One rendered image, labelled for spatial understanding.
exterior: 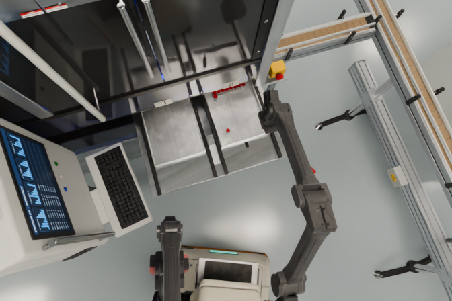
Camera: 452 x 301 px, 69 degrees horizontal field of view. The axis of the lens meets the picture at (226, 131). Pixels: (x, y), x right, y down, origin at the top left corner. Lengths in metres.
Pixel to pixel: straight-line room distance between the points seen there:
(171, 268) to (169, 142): 0.79
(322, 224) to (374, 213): 1.77
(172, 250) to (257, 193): 1.53
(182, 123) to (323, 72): 1.56
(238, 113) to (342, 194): 1.27
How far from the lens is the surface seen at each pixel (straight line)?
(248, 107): 1.74
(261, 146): 1.69
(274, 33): 1.32
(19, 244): 1.12
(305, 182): 1.05
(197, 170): 1.66
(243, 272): 1.50
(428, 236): 2.38
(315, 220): 1.01
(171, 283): 1.04
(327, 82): 2.90
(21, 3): 0.93
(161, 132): 1.71
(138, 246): 2.58
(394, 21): 2.12
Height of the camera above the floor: 2.52
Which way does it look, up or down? 75 degrees down
